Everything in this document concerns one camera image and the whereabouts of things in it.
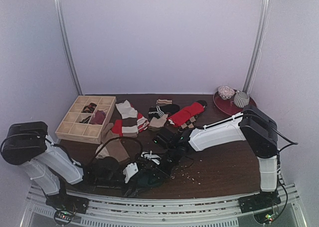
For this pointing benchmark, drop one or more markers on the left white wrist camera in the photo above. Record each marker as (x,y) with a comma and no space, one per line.
(129,171)

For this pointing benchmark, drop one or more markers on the right aluminium corner post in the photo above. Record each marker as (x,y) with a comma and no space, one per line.
(256,54)

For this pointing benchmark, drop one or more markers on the aluminium corner post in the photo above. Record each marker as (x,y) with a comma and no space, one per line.
(66,46)
(256,54)

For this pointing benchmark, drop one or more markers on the argyle brown sock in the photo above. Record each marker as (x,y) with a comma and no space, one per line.
(189,124)

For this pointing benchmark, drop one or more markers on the tan brown sock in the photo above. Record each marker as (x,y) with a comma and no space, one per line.
(115,147)

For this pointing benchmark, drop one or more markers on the red white brown striped sock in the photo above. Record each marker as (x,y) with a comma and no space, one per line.
(142,124)

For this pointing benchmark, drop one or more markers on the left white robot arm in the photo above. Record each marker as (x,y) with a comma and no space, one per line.
(29,146)

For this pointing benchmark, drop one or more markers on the dark teal sock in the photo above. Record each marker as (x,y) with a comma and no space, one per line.
(149,180)

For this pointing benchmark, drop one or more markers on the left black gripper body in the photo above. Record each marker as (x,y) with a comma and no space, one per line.
(104,183)

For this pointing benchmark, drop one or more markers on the light beige sock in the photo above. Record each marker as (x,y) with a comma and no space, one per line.
(102,153)

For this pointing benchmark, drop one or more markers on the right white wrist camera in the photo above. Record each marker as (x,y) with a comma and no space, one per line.
(151,157)

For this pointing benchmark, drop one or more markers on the black sock in box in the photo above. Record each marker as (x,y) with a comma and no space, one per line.
(85,120)

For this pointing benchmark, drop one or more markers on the maroon sock in box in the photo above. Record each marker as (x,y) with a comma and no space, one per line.
(98,118)

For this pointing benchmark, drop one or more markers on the wooden compartment box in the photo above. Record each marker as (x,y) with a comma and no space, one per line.
(70,128)

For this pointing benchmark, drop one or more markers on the striped grey cup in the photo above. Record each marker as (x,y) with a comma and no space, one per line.
(241,99)

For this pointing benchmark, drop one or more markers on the argyle black red orange sock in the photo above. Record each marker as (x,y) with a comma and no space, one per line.
(90,108)

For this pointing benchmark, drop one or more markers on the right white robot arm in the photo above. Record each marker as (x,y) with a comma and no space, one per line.
(250,125)

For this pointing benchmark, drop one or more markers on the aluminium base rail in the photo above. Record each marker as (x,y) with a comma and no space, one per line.
(104,211)

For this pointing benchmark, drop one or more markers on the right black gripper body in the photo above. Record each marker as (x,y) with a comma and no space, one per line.
(167,159)

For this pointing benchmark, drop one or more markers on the beige brown striped sock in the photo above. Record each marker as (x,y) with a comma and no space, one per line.
(129,116)

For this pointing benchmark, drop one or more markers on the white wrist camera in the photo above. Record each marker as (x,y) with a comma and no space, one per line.
(151,157)
(129,171)

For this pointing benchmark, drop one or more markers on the red round tray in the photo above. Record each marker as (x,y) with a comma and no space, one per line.
(226,106)

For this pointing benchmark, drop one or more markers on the left aluminium corner post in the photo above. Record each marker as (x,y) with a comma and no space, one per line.
(66,46)

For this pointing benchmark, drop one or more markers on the white patterned bowl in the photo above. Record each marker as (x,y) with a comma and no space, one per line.
(226,92)

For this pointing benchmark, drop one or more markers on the black white striped sock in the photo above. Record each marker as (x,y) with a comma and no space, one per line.
(159,111)

